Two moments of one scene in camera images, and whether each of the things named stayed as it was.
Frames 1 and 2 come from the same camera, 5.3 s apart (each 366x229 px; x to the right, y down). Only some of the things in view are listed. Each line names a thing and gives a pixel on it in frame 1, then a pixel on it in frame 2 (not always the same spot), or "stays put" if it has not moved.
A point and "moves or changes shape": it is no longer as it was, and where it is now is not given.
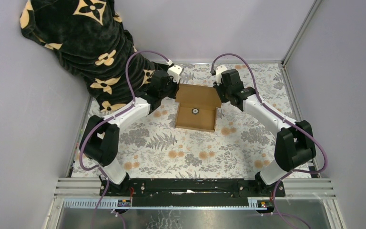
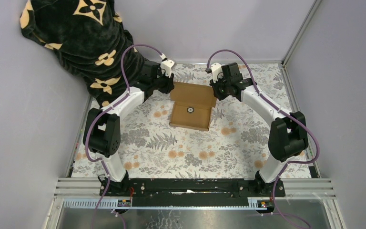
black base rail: x=192 y=192 stays put
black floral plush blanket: x=88 y=36 stays put
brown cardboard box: x=196 y=107 moves or changes shape
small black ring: x=195 y=111 moves or changes shape
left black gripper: x=175 y=87 to x=168 y=85
